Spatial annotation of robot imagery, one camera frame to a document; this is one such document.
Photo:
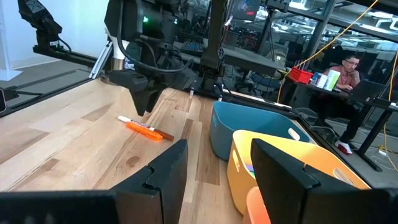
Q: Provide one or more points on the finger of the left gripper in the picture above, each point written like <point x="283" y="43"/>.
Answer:
<point x="140" y="101"/>
<point x="154" y="99"/>

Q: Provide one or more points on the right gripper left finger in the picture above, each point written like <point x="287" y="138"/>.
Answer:
<point x="155" y="193"/>

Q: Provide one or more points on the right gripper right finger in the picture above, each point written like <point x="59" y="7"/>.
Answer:
<point x="295" y="193"/>

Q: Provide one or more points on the orange highlighter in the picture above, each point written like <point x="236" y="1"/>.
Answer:
<point x="146" y="131"/>

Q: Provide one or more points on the brown capped thin marker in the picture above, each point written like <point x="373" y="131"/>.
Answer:
<point x="168" y="136"/>

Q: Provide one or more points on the green highlighter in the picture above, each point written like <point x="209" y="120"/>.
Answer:
<point x="253" y="175"/>

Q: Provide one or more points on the purple highlighter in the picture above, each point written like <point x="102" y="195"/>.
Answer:
<point x="249" y="168"/>

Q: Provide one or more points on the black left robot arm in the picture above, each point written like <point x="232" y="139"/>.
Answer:
<point x="213" y="46"/>

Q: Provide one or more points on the orange plastic bin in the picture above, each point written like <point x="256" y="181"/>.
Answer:
<point x="256" y="208"/>

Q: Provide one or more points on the yellow plastic bin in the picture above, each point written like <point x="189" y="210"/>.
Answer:
<point x="241" y="180"/>

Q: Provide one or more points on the teal plastic bin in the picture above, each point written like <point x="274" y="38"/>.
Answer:
<point x="248" y="119"/>

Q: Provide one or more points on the grey desk top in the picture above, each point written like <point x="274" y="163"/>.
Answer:
<point x="252" y="62"/>

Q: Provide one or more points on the blue box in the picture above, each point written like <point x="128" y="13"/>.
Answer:
<point x="315" y="78"/>

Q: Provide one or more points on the red box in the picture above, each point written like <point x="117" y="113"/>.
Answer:
<point x="301" y="75"/>

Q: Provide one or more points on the white green box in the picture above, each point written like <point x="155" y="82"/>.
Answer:
<point x="332" y="80"/>

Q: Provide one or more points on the black desk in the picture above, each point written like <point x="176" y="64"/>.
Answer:
<point x="379" y="104"/>

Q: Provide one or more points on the person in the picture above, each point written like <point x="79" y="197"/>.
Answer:
<point x="345" y="79"/>

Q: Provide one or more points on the dark laptop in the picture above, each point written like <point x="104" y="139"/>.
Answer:
<point x="368" y="90"/>

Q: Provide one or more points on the silver aluminium bracket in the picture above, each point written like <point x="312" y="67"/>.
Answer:
<point x="99" y="62"/>

